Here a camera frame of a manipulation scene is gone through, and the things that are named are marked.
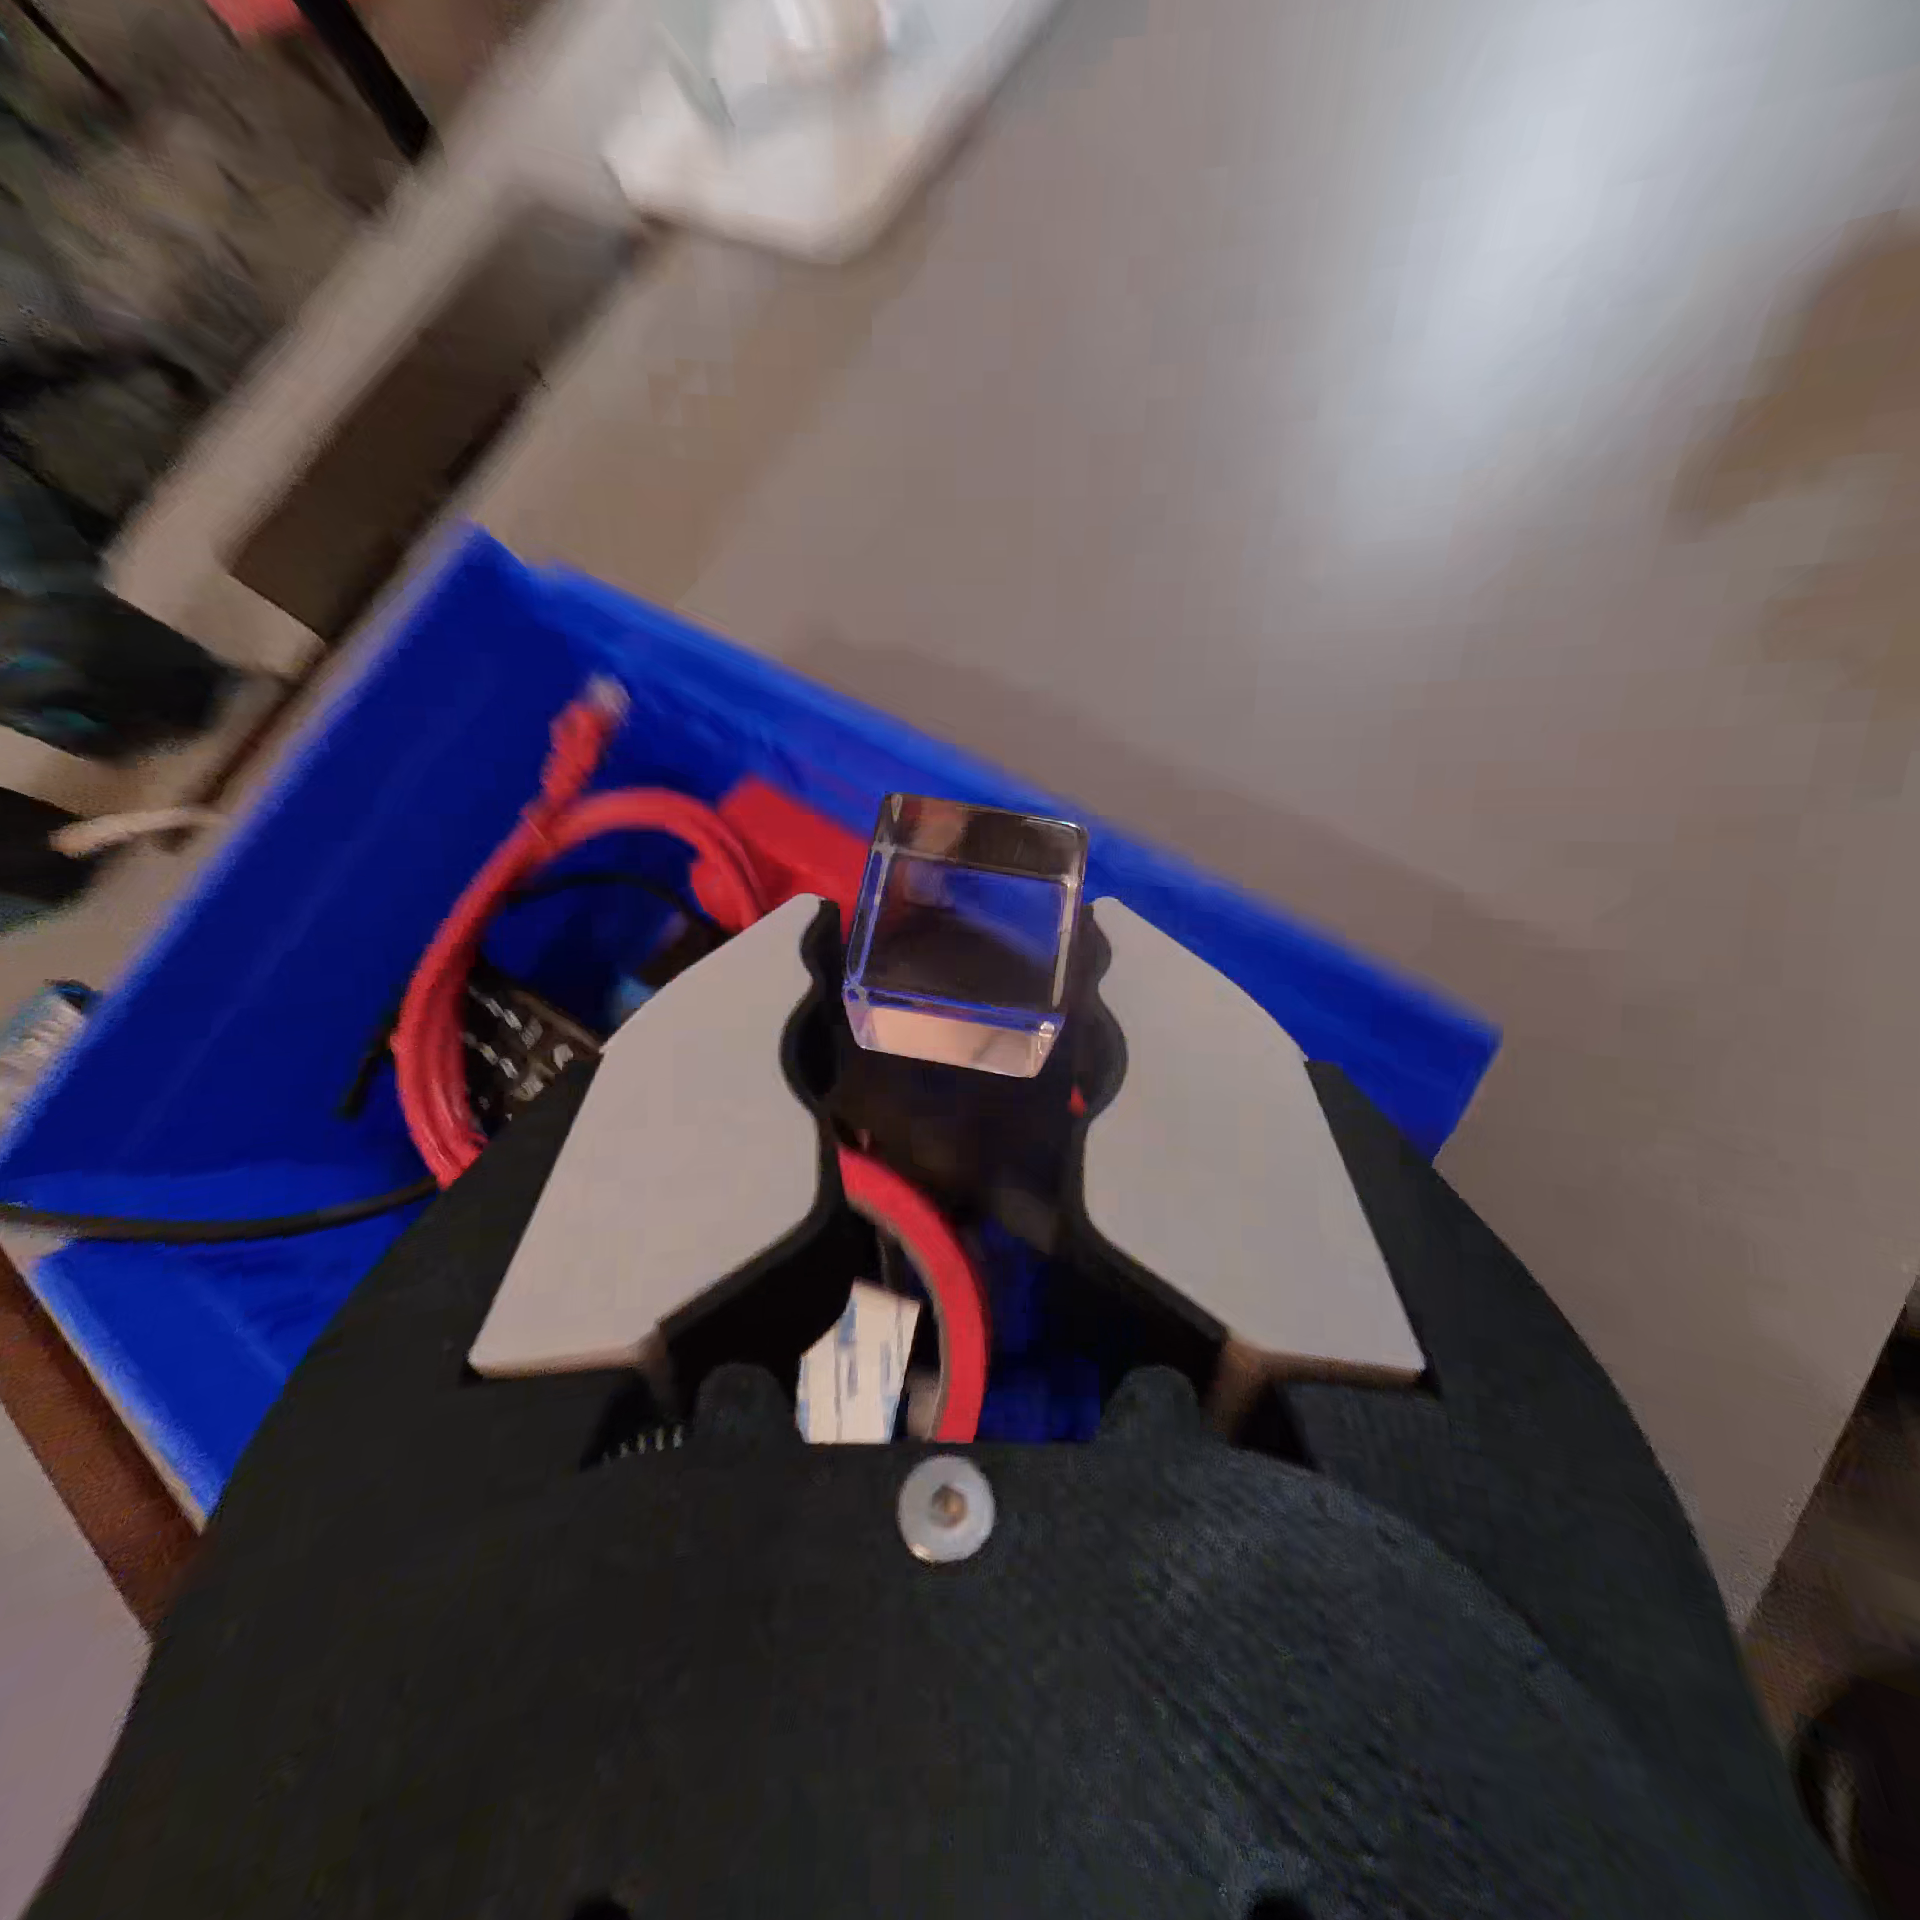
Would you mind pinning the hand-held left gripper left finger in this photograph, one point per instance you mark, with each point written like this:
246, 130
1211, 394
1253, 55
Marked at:
662, 1185

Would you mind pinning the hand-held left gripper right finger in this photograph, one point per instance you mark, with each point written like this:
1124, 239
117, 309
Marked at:
1246, 1202

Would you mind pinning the clear acrylic cube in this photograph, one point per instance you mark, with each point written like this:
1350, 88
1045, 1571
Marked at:
957, 932

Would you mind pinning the blue plastic bin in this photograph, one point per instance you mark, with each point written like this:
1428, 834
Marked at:
301, 932

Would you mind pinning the white striped packet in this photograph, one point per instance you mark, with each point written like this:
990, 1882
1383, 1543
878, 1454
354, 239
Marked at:
858, 1366

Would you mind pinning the red plastic block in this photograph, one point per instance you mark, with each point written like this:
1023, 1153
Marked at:
783, 837

